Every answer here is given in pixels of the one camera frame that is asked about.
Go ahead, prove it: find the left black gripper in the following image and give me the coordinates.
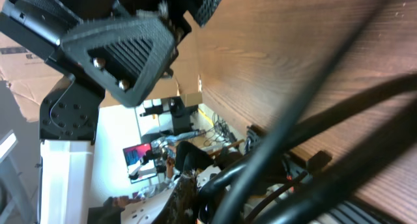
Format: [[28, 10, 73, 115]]
[[1, 0, 192, 107]]

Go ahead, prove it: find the black usb cable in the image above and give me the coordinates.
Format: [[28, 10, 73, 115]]
[[211, 0, 401, 224]]

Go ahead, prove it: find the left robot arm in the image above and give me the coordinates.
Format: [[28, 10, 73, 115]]
[[1, 0, 190, 223]]

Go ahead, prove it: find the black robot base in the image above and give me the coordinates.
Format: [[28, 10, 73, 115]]
[[244, 150, 416, 223]]

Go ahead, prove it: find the background computer monitor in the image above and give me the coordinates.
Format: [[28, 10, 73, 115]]
[[122, 143, 157, 184]]

